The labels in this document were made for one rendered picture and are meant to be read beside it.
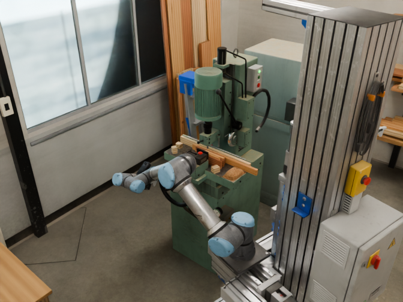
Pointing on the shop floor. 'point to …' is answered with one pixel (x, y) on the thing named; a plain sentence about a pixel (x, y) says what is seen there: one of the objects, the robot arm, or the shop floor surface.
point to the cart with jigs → (19, 280)
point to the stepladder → (188, 78)
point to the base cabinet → (200, 237)
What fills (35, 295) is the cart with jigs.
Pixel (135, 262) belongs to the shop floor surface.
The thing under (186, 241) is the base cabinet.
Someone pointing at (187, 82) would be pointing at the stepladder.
